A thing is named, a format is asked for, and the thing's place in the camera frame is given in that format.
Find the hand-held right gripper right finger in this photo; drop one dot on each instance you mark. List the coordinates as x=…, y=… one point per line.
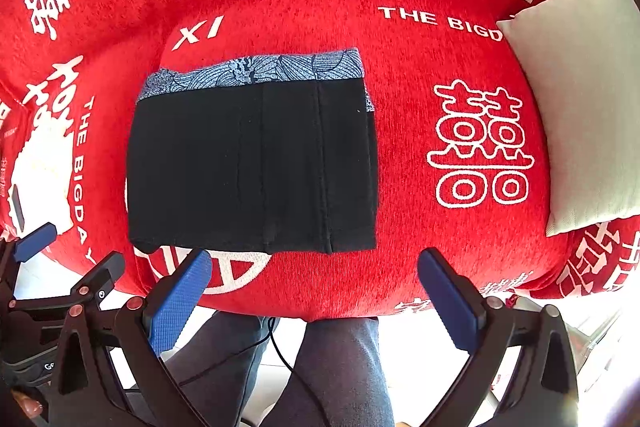
x=445, y=302

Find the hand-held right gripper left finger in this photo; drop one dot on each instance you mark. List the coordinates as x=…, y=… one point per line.
x=180, y=302

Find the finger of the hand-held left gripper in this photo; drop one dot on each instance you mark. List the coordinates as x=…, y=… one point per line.
x=35, y=239
x=102, y=274

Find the black pants with patterned waistband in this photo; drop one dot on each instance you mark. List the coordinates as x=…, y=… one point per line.
x=250, y=167

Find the person's left hand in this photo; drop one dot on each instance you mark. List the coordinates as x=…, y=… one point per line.
x=27, y=404

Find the person's left leg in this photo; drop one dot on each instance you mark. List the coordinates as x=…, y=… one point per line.
x=220, y=357

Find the person's leg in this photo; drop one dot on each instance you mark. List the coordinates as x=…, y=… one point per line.
x=340, y=372
x=220, y=357

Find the person's right leg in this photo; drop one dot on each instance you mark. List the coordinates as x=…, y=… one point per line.
x=340, y=372

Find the white pillow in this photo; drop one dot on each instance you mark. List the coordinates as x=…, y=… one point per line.
x=585, y=107

